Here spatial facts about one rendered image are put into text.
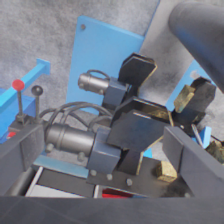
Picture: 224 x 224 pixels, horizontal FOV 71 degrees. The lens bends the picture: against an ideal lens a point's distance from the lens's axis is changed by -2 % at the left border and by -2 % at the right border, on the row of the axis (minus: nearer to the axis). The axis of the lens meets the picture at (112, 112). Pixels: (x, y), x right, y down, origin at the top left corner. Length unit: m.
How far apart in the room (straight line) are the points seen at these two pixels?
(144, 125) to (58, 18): 1.19
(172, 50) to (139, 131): 0.89
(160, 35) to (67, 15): 0.72
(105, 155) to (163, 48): 0.94
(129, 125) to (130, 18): 1.01
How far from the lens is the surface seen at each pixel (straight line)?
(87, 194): 0.66
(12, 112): 1.81
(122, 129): 0.52
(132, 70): 0.92
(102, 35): 1.30
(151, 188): 0.75
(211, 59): 0.57
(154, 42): 1.27
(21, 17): 1.64
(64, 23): 1.49
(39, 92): 0.53
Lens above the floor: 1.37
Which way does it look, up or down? 51 degrees down
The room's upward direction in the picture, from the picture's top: 170 degrees counter-clockwise
